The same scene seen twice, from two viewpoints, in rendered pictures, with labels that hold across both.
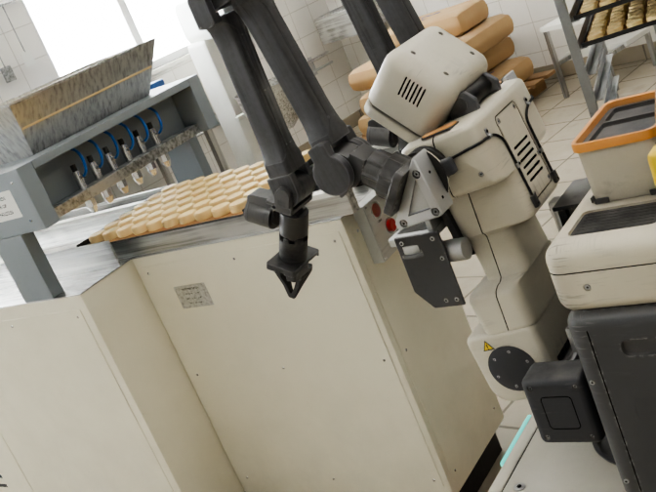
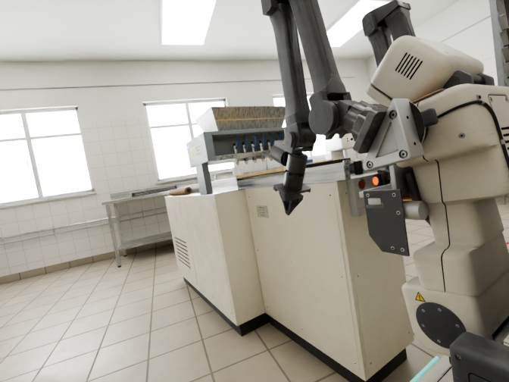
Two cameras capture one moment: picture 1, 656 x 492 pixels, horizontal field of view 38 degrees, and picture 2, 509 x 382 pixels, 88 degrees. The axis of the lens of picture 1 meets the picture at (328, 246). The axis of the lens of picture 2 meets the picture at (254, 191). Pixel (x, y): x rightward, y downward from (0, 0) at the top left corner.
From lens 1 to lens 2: 1.13 m
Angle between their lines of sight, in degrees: 24
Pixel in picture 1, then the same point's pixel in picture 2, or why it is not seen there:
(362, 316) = (335, 245)
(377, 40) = not seen: hidden behind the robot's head
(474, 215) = (438, 184)
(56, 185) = (224, 149)
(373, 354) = (336, 270)
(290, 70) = (311, 36)
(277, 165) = (291, 116)
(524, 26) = not seen: hidden behind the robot
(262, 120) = (288, 83)
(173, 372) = (248, 245)
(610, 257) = not seen: outside the picture
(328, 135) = (326, 86)
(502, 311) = (443, 273)
